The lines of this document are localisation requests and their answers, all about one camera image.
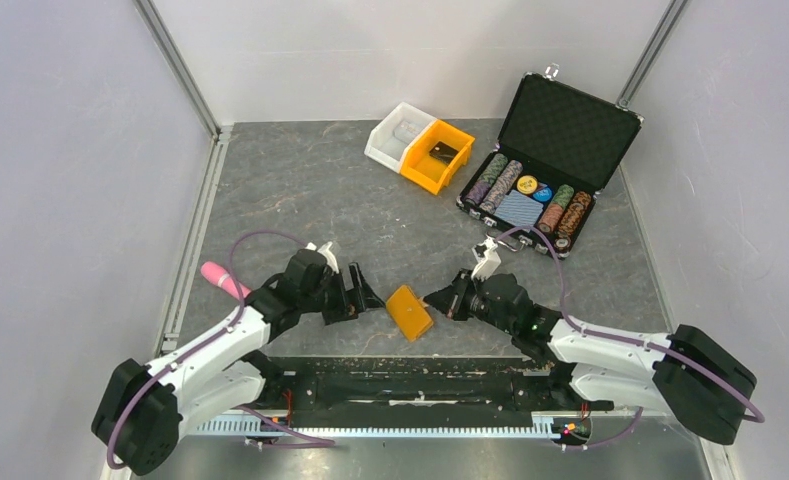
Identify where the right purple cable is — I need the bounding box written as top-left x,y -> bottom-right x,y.
493,225 -> 766,425

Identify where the black poker chip case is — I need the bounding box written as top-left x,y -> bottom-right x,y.
456,70 -> 644,258

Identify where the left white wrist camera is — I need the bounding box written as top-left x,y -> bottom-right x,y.
305,241 -> 340,274

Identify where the white plastic bin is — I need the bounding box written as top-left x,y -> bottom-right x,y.
364,102 -> 438,173

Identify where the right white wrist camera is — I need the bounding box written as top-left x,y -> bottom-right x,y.
471,236 -> 501,281

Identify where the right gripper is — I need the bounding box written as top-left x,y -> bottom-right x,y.
424,268 -> 515,335

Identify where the yellow plastic bin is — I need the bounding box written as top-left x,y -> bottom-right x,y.
399,120 -> 475,195

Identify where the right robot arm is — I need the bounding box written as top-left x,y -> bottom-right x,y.
424,270 -> 765,445

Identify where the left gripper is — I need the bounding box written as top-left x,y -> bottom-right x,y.
299,262 -> 385,325

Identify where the yellow leather card holder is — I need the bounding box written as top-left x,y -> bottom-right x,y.
385,285 -> 434,342

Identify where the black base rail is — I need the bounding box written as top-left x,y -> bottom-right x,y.
250,356 -> 614,429

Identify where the clear item in white bin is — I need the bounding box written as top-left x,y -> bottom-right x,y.
392,120 -> 423,145

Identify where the pink cylindrical toy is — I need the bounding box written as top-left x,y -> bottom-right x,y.
200,261 -> 251,300

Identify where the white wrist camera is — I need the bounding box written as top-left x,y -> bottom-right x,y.
305,241 -> 340,274
471,236 -> 501,281

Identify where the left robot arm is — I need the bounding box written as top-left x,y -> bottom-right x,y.
91,243 -> 385,475

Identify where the dark card in yellow bin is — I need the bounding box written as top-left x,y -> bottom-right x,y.
429,141 -> 459,165

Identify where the blue dealer button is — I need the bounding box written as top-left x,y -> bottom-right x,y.
532,186 -> 553,203

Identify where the blue playing card deck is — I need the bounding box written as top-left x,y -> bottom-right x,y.
494,190 -> 544,227

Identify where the yellow dealer button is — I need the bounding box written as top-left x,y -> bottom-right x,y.
516,175 -> 539,195

